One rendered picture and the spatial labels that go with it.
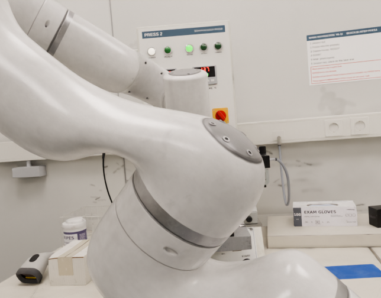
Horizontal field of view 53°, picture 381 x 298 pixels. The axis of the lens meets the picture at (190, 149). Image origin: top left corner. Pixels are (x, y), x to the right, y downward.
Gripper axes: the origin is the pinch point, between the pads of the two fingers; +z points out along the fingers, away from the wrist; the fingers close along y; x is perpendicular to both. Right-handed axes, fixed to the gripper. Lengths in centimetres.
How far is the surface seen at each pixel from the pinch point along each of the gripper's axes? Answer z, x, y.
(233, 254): 19.7, 10.6, 8.9
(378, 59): -13, 84, 79
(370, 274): 33, 13, 47
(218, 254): 19.5, 10.8, 4.8
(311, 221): 40, 51, 43
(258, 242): 18.1, 12.6, 15.8
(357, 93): 0, 82, 70
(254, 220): 13.7, 16.4, 15.3
